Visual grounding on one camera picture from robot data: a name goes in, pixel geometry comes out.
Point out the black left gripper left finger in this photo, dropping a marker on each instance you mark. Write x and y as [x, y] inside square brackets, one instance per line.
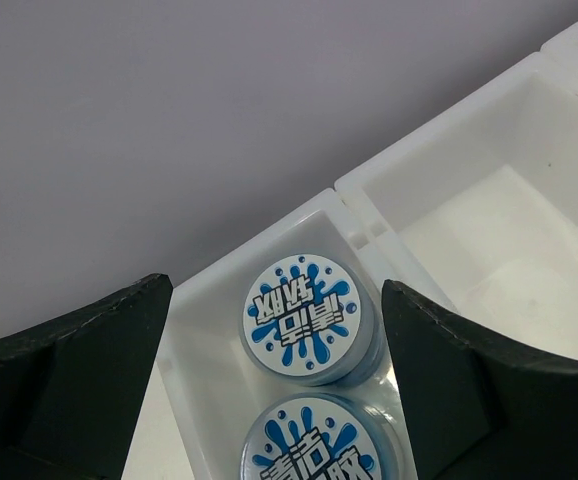
[71, 388]

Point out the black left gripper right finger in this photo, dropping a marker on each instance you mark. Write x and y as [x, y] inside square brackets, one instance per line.
[478, 404]

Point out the blue round jar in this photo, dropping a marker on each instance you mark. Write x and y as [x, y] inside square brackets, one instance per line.
[321, 436]
[310, 320]

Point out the clear plastic compartment organizer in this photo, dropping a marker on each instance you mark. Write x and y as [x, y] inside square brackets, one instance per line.
[478, 207]

